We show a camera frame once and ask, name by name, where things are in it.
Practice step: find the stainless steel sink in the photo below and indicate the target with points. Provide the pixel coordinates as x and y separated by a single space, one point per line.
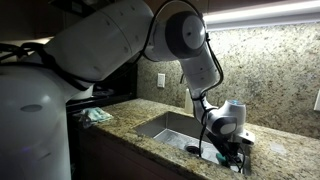
166 128

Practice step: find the blue white cloth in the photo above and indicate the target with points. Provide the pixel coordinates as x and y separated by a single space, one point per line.
96 116

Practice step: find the dark wooden base cabinet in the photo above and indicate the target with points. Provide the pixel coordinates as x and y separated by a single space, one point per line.
116 156

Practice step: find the white soap dispenser bottle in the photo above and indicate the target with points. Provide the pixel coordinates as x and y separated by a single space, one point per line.
188 101

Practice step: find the black sink drain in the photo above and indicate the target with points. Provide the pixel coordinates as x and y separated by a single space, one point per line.
193 149

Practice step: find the under-cabinet light strip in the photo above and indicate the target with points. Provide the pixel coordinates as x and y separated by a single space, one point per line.
266 15

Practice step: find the black cooktop stove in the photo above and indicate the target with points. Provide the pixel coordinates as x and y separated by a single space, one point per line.
116 86

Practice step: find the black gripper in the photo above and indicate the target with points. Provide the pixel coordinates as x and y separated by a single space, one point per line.
228 145

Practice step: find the white wall power outlet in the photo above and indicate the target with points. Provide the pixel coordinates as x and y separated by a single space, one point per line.
317 101

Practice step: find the teal sponge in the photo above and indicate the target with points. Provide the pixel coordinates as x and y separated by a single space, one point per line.
219 156

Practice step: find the clear tape patch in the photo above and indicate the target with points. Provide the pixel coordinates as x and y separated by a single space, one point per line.
278 148

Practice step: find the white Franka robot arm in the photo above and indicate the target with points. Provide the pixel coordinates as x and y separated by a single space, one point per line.
100 43

